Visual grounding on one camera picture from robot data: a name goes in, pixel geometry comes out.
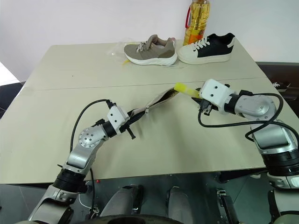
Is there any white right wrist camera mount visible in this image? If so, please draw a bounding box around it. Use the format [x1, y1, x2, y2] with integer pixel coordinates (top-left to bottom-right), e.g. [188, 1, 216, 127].
[198, 78, 231, 111]

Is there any clear plastic bag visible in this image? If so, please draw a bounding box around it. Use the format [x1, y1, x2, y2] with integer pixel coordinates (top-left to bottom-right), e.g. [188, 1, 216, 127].
[105, 42, 133, 62]

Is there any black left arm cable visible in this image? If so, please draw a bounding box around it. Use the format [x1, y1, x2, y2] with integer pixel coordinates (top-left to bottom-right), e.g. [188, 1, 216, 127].
[70, 98, 116, 153]

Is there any beige grid zipper pouch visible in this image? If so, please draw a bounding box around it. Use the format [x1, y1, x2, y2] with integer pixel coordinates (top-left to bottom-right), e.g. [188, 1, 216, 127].
[127, 88, 180, 122]

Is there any thin white wire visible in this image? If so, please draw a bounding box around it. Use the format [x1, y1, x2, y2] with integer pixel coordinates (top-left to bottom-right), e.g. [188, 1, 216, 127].
[78, 193, 100, 213]

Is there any grey robot right leg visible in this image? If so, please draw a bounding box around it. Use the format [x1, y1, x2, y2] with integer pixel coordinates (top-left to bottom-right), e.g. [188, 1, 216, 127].
[166, 186, 194, 224]

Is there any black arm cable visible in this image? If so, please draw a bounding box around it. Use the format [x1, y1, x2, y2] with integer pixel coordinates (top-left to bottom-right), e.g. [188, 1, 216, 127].
[197, 92, 285, 142]
[70, 98, 116, 153]

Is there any black and white sneaker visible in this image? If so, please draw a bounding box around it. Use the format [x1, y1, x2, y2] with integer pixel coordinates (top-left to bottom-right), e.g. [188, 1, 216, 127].
[178, 33, 236, 65]

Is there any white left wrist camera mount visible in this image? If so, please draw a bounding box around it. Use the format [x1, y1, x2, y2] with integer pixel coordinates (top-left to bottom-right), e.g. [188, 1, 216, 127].
[107, 104, 129, 129]

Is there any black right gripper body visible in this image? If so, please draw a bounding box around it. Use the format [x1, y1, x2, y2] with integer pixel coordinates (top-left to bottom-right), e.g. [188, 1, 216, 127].
[198, 98, 217, 116]

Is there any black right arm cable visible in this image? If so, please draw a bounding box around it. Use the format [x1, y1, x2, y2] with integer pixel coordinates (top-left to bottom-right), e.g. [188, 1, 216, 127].
[197, 92, 285, 142]

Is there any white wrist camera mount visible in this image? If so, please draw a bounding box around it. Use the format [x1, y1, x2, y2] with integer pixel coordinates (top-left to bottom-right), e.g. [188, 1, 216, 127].
[198, 78, 231, 111]
[107, 104, 129, 129]

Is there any grey robot left leg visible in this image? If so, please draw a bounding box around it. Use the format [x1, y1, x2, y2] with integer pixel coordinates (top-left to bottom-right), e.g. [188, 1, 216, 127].
[100, 184, 143, 218]

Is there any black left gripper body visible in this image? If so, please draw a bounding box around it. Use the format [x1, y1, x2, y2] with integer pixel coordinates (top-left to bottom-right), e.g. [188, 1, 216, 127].
[118, 118, 136, 141]

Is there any grey beige sneaker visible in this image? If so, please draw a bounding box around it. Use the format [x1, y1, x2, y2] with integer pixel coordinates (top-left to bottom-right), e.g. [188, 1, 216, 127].
[123, 34, 178, 66]

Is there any grey robot leg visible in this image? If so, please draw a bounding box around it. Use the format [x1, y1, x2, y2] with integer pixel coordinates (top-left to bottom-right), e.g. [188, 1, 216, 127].
[100, 184, 143, 218]
[166, 186, 194, 224]

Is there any yellow highlighter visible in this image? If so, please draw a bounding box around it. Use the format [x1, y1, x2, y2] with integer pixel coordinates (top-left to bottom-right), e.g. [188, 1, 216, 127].
[174, 82, 201, 99]

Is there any black metal frame bracket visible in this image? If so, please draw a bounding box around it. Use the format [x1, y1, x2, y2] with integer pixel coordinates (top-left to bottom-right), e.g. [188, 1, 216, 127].
[216, 188, 240, 224]

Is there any dark round robot waist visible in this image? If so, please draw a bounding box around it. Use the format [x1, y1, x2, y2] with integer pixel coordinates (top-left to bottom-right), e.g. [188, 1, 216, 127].
[85, 212, 212, 224]

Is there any yellow cooking oil bottle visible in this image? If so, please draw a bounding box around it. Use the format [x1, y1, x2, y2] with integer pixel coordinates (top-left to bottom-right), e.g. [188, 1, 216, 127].
[182, 0, 211, 47]

